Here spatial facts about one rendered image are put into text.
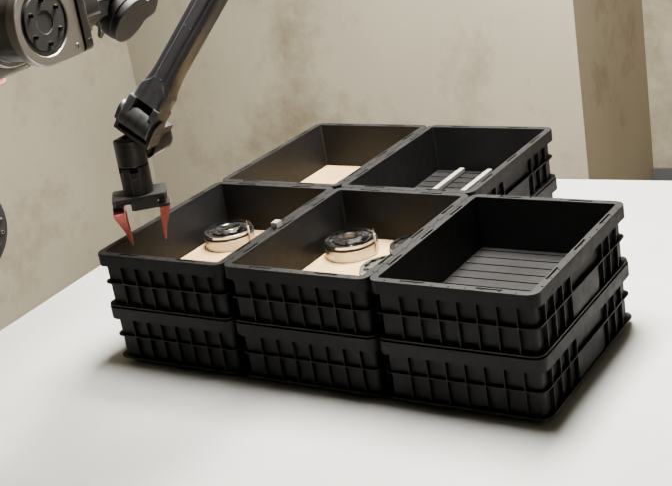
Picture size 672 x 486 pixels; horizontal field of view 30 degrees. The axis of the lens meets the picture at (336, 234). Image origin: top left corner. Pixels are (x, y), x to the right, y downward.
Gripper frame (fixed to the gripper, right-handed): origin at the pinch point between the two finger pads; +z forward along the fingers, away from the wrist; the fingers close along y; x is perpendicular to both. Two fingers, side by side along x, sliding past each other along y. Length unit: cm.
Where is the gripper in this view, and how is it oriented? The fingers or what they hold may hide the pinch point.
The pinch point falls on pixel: (148, 237)
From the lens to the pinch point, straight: 240.6
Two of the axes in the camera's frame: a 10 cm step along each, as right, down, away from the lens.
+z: 1.4, 9.3, 3.5
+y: -9.8, 1.8, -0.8
